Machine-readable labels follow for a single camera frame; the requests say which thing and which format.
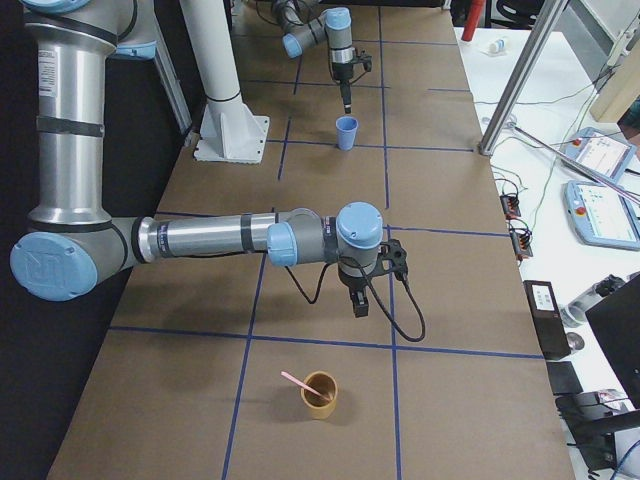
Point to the orange connector block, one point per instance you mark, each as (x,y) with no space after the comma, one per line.
(510,204)
(521,241)

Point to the white blue tube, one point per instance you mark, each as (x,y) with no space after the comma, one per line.
(498,47)

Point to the clear water bottle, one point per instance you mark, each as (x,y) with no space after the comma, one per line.
(573,314)

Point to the teach pendant tablet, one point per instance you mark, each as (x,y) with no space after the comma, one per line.
(607,154)
(600,217)

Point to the orange connector block far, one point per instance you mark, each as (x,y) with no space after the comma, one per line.
(510,204)

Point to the white mounting pillar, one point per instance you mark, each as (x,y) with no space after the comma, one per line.
(229,131)

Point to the blue ribbed plastic cup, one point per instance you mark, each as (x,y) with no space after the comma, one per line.
(346,130)

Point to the pink chopstick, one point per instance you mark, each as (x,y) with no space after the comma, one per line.
(305,386)

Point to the orange connector block near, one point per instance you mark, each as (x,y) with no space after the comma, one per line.
(521,241)

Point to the black monitor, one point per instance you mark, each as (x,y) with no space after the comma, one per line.
(615,324)

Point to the aluminium frame post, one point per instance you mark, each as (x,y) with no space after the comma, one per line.
(538,36)

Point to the black power box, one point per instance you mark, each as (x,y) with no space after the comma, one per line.
(546,319)

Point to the near teach pendant tablet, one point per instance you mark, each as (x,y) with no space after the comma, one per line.
(600,217)

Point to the bamboo wooden cup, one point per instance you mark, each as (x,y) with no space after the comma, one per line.
(325,383)

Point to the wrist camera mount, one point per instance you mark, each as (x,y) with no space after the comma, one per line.
(361,57)
(392,258)

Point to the red cylinder bottle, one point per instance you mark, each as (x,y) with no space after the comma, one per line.
(476,9)

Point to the far teach pendant tablet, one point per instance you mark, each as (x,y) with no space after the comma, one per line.
(607,154)

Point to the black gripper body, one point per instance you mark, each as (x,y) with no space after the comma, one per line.
(353,283)
(343,73)

